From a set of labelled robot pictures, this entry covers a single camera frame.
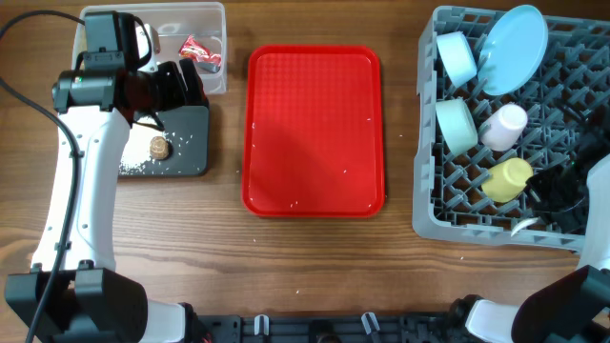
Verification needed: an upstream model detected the white plastic spoon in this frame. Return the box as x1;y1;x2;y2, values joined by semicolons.
511;217;539;236

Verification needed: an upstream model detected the yellow plastic cup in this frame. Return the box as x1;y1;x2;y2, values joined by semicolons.
481;157;534;203

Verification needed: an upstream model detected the brown cookie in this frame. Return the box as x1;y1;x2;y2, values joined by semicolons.
149;136;171;160

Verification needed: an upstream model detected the white rice pile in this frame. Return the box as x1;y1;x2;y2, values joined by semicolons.
119;122;194;176

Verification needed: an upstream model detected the red foil snack wrapper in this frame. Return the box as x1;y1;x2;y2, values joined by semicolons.
178;34;222;67

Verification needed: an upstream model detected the pink plastic cup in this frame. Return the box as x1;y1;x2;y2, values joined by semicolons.
478;104;528;151

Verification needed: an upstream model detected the mint green bowl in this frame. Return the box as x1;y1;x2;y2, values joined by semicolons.
435;98;478;156

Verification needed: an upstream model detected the light blue plate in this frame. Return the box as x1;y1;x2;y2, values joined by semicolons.
478;5;548;96

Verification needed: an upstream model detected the light blue bowl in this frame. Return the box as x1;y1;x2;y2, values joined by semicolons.
437;31;478;88

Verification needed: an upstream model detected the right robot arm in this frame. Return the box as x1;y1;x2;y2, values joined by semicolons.
445;132;609;342

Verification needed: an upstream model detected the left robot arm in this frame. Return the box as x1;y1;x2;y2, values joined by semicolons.
5;11;213;342

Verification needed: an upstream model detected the grey dishwasher rack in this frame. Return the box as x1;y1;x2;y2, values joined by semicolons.
411;4;610;253

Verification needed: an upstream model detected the black plastic tray bin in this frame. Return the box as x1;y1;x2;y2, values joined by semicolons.
122;106;210;177

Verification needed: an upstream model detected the clear plastic bin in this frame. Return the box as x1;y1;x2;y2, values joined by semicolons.
80;2;227;95

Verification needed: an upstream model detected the red serving tray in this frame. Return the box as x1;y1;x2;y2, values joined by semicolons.
241;45;386;218

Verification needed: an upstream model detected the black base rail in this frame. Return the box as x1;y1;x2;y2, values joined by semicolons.
199;313;469;343

